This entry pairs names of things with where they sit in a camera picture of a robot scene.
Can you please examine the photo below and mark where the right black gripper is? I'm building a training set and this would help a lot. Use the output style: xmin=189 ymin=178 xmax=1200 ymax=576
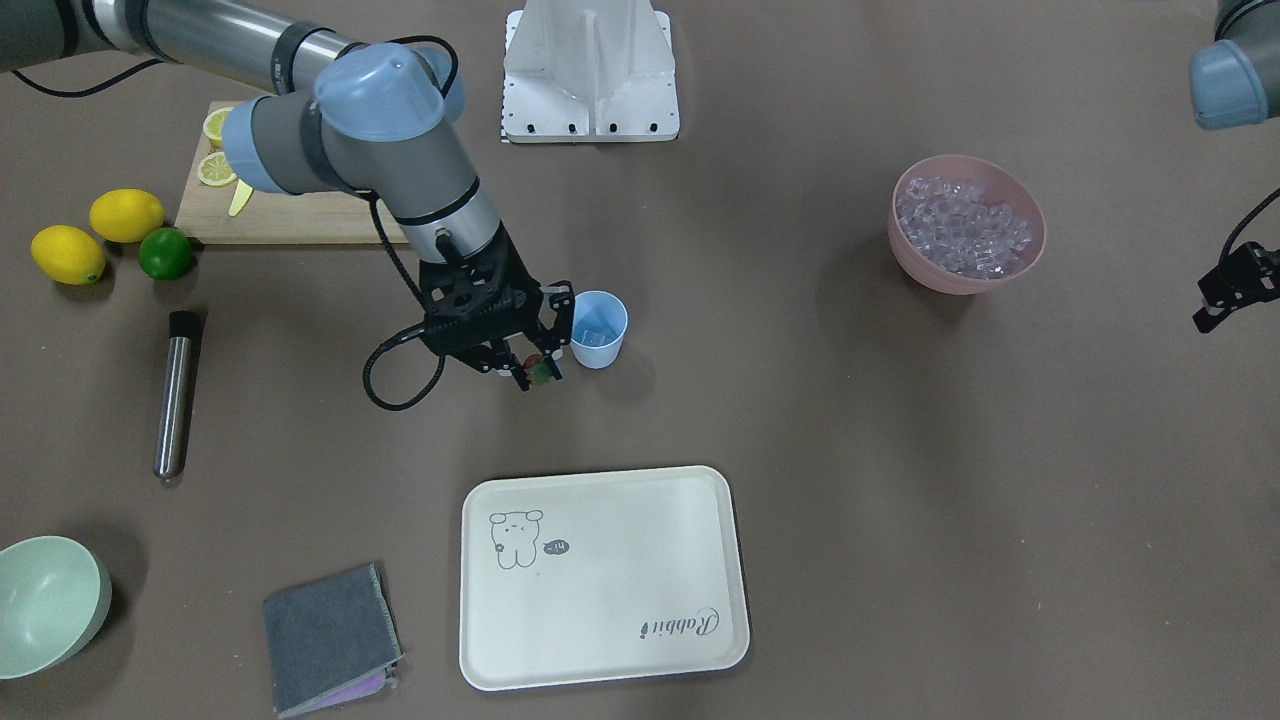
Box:
xmin=419 ymin=225 xmax=576 ymax=392

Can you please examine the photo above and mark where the red strawberry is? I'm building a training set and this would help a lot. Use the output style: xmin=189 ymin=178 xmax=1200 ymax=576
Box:
xmin=524 ymin=357 xmax=556 ymax=387

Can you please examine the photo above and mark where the steel muddler black tip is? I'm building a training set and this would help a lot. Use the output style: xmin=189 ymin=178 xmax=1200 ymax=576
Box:
xmin=154 ymin=310 xmax=202 ymax=482

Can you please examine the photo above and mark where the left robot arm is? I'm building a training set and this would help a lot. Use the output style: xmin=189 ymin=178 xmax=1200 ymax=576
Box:
xmin=1188 ymin=1 xmax=1279 ymax=131

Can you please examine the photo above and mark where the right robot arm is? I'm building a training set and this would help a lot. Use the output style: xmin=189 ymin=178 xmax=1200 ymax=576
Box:
xmin=3 ymin=1 xmax=575 ymax=389

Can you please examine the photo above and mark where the light blue cup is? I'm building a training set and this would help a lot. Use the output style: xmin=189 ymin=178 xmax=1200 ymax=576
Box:
xmin=570 ymin=290 xmax=628 ymax=370

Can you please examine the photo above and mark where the pink bowl of ice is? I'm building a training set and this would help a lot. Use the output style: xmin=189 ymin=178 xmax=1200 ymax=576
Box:
xmin=887 ymin=155 xmax=1048 ymax=296

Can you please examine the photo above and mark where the cream rabbit tray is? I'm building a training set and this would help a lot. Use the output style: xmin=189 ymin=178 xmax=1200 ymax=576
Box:
xmin=460 ymin=465 xmax=751 ymax=692

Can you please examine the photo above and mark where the wooden cutting board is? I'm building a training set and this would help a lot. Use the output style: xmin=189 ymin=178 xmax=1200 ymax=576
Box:
xmin=173 ymin=129 xmax=379 ymax=246

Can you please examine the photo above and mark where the yellow plastic knife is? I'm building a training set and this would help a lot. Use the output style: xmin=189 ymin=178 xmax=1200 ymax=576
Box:
xmin=227 ymin=179 xmax=255 ymax=217

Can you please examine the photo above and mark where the grey folded cloth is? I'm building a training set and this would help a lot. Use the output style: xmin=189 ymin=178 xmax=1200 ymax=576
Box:
xmin=262 ymin=562 xmax=403 ymax=719

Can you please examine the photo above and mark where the lemon slice upper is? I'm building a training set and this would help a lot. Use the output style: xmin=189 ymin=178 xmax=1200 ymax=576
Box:
xmin=196 ymin=151 xmax=238 ymax=187

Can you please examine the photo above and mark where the lemon slice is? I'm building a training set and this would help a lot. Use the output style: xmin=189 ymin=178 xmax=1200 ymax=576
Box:
xmin=196 ymin=151 xmax=238 ymax=187
xmin=202 ymin=106 xmax=236 ymax=151

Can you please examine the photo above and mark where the green lime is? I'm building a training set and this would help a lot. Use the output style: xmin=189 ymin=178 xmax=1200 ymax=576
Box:
xmin=137 ymin=227 xmax=195 ymax=281

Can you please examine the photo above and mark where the lemon slice lower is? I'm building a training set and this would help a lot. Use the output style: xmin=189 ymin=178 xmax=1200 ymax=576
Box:
xmin=202 ymin=106 xmax=236 ymax=151

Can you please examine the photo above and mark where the yellow lemon lower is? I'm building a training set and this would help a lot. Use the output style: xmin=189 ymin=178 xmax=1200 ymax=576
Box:
xmin=90 ymin=188 xmax=165 ymax=243

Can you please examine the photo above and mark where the yellow lemon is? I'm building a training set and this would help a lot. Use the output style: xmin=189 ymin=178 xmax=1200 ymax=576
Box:
xmin=29 ymin=224 xmax=108 ymax=286
xmin=90 ymin=188 xmax=165 ymax=243

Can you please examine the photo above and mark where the yellow lemon upper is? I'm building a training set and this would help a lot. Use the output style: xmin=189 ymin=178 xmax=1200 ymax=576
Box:
xmin=29 ymin=224 xmax=108 ymax=286

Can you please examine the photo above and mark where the mint green bowl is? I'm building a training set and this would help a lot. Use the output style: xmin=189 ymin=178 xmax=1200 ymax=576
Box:
xmin=1 ymin=536 xmax=113 ymax=680

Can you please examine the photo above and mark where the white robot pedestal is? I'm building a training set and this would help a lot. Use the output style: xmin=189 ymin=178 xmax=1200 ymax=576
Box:
xmin=500 ymin=1 xmax=681 ymax=143

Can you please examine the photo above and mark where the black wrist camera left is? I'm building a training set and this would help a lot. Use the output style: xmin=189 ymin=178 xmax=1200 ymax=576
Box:
xmin=1192 ymin=242 xmax=1279 ymax=334

